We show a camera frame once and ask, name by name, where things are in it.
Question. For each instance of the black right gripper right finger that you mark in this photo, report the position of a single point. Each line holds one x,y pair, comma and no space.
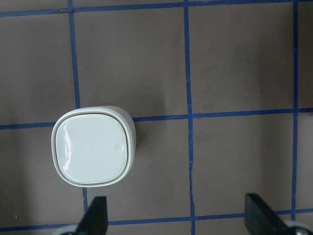
260,219

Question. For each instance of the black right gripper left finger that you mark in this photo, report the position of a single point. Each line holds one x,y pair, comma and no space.
95,220

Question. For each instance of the white square trash can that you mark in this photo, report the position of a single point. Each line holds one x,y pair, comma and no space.
93,146

